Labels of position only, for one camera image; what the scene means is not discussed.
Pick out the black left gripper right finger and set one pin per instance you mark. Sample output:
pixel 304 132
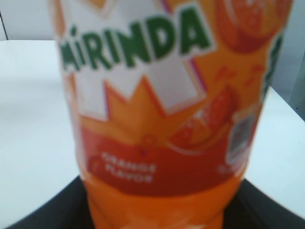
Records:
pixel 252 209

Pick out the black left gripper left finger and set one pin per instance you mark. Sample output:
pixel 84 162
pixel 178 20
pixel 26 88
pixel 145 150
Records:
pixel 67 210

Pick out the orange Mirinda soda bottle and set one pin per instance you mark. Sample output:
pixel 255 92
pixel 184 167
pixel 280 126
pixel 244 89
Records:
pixel 165 97

